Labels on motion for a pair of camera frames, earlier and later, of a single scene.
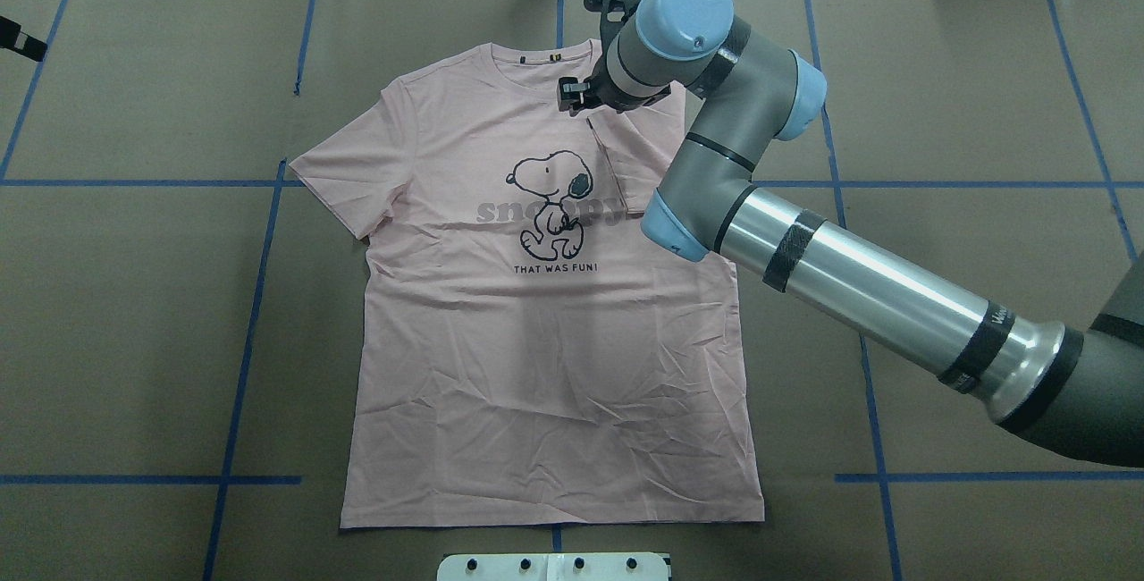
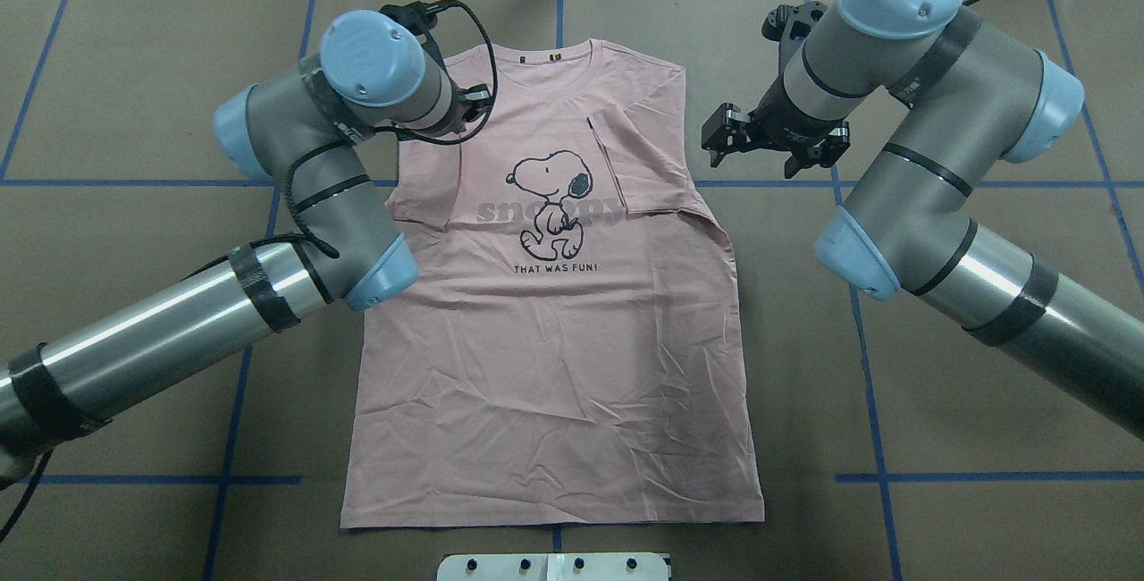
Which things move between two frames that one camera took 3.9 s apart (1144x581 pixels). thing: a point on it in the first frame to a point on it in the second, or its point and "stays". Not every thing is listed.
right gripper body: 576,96 to 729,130
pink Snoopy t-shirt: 526,354 stays
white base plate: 554,567 stays
